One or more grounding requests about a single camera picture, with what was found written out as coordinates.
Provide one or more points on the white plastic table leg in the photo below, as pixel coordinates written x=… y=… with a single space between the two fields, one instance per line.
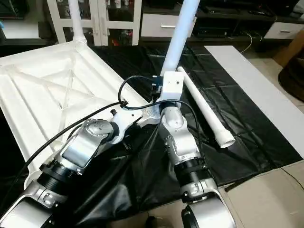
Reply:
x=178 y=38
x=76 y=19
x=204 y=104

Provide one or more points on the white plastic table top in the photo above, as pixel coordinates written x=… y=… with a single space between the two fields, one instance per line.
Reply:
x=47 y=85

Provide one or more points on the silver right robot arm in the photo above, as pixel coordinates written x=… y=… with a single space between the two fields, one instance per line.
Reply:
x=183 y=142

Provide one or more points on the white drawer unit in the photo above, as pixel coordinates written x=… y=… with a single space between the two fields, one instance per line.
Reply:
x=285 y=31
x=164 y=24

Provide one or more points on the black work mat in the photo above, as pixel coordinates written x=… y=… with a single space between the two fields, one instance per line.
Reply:
x=228 y=118

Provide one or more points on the white glass door cabinet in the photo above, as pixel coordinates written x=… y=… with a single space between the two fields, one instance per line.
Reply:
x=99 y=19

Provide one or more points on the white flat panel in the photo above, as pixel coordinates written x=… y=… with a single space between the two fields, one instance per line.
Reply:
x=256 y=90

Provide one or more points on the dark round object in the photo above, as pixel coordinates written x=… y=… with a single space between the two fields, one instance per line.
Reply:
x=293 y=80

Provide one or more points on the brown cardboard box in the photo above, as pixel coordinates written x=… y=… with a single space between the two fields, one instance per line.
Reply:
x=289 y=53

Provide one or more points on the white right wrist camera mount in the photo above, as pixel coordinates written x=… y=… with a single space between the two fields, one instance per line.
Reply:
x=172 y=88

